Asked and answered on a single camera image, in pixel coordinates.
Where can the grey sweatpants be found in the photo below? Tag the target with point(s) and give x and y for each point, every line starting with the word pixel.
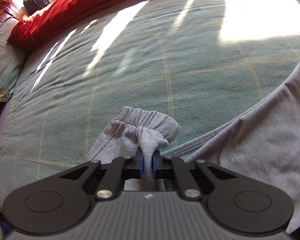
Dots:
pixel 262 143

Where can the black backpack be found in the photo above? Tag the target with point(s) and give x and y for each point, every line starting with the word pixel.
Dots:
pixel 31 6

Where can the wooden bed frame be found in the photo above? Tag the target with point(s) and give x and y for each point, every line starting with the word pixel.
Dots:
pixel 7 11

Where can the red duvet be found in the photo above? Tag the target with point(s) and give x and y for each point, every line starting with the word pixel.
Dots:
pixel 34 31

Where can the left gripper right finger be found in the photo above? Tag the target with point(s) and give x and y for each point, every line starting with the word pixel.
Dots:
pixel 236 202

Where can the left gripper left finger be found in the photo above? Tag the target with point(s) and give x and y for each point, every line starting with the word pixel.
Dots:
pixel 59 202

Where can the green plaid pillow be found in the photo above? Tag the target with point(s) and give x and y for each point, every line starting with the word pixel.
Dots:
pixel 12 59

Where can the green plaid bed sheet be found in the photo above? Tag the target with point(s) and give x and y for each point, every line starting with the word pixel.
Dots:
pixel 202 62

